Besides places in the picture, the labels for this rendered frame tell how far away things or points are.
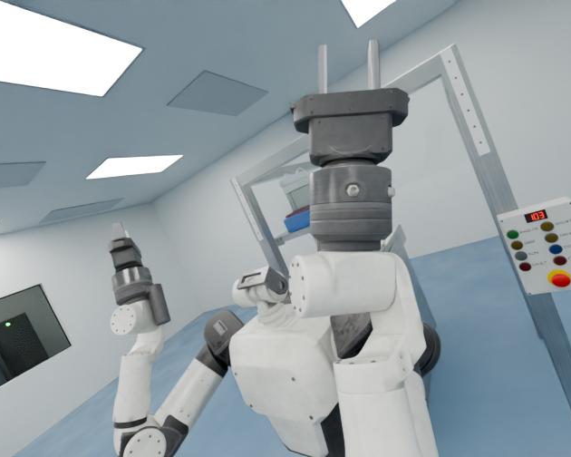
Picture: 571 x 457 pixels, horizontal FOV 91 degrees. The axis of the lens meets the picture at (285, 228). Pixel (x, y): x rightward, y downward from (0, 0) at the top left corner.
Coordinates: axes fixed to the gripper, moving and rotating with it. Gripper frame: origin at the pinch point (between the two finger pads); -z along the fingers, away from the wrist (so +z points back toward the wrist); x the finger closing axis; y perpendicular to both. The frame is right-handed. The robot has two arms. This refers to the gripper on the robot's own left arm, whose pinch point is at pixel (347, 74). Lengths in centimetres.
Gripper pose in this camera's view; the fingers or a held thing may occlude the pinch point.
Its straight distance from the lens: 36.0
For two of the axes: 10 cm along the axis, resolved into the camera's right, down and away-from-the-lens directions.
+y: 1.5, 0.0, 9.9
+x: -9.9, 0.1, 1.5
